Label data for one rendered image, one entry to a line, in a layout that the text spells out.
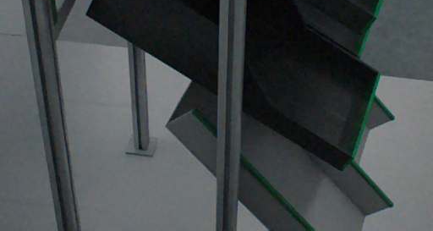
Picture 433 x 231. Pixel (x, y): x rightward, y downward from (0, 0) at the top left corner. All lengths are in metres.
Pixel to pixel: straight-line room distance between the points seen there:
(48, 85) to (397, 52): 2.20
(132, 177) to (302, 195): 0.36
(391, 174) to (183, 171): 0.30
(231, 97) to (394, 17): 2.32
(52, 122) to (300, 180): 0.30
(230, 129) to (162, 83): 0.62
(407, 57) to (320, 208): 1.94
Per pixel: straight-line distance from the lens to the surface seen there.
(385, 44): 2.97
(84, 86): 1.44
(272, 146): 0.99
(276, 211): 0.92
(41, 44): 0.80
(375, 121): 1.18
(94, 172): 1.30
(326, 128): 0.87
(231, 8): 0.73
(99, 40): 2.09
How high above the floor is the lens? 1.80
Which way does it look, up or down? 40 degrees down
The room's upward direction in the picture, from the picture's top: 1 degrees clockwise
